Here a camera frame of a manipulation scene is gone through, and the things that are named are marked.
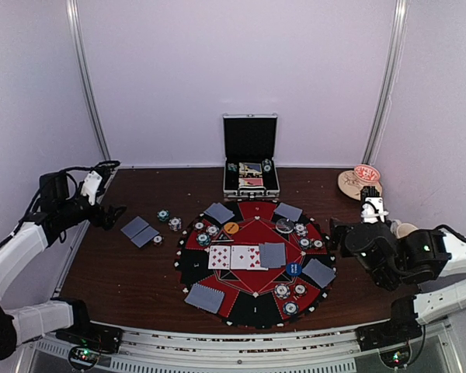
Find dark blue green chip stack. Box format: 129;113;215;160
156;209;170;222

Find face down community card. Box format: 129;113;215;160
259;242;286;269

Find eight of hearts card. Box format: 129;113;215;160
247;246;267;270

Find teal chip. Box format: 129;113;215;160
196;233;211;247

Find eight of diamonds card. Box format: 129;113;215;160
208;245;231;270

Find blue checkered card deck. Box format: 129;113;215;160
184;284;225;314

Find ace of diamonds card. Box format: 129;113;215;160
230;246;249;270

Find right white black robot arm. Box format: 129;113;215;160
329;219;466;343

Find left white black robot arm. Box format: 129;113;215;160
0;160;126;361

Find chip stack under right arm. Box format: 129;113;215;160
390;220;418;239

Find round wooden board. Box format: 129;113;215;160
337;170;383;200

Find red black chip stack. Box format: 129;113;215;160
151;235;164;246

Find blue small blind button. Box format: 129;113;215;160
286;262;303;277

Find clear dealer button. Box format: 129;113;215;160
275;218;295;234

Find red white patterned bowl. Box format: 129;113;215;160
353;164;381;183

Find white chip stack near ten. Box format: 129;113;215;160
273;284;290;300

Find round red black poker mat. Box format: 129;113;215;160
175;200;336;329

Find chip on seat five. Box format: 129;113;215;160
206;225;220;237

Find chips in case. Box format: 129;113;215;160
261;159;273;173

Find card decks in case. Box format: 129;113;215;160
238;162;263;187

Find yellow big blind button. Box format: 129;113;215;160
223;221;240;235

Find aluminium poker case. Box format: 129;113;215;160
222;113;280;199

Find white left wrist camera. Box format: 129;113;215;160
80;171;103;206

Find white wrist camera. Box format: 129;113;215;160
80;171;103;206
360;186;388;224

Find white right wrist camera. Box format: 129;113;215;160
360;186;388;224

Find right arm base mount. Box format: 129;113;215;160
355;295;423;351

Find aluminium front rail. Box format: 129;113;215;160
12;320;463;372

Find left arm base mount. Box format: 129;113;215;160
55;322;123;354

